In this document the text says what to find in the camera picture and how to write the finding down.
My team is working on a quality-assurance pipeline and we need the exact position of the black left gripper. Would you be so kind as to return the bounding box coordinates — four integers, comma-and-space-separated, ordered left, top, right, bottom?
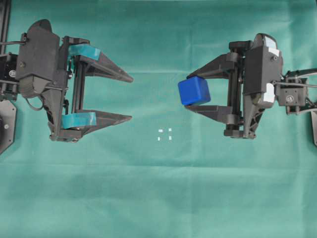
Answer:
44, 36, 133, 143

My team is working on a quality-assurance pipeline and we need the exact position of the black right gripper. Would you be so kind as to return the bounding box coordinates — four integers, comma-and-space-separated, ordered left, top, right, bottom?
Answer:
185, 41, 265, 139

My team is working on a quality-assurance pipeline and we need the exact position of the blue cube block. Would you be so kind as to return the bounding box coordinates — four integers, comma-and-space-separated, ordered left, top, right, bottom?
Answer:
178, 76, 211, 106

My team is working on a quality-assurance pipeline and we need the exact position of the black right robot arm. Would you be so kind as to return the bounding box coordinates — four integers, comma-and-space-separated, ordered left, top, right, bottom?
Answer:
178, 34, 317, 139

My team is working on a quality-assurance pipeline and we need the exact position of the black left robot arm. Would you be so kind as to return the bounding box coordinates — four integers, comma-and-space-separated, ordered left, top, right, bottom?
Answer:
0, 31, 133, 142

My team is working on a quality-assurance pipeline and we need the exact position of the green table cloth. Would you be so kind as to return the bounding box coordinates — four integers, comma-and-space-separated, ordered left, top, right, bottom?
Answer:
0, 0, 317, 238

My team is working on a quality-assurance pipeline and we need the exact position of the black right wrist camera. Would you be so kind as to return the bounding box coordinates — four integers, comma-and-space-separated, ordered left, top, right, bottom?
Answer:
243, 33, 283, 110

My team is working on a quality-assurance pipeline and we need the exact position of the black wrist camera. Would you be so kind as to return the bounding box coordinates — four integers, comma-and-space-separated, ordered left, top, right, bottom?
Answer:
243, 33, 283, 110
16, 19, 66, 98

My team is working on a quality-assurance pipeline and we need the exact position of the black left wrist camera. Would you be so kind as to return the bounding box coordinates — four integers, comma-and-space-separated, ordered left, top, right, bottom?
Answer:
16, 19, 66, 98

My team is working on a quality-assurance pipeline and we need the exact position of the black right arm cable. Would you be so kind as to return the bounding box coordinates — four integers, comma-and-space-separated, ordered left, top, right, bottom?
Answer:
272, 70, 317, 88

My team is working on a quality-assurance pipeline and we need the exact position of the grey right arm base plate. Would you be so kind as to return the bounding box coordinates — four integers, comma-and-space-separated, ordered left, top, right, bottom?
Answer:
311, 111, 317, 146

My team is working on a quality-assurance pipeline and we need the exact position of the black aluminium frame post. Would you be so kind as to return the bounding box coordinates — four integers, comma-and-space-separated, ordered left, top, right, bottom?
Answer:
0, 0, 11, 42

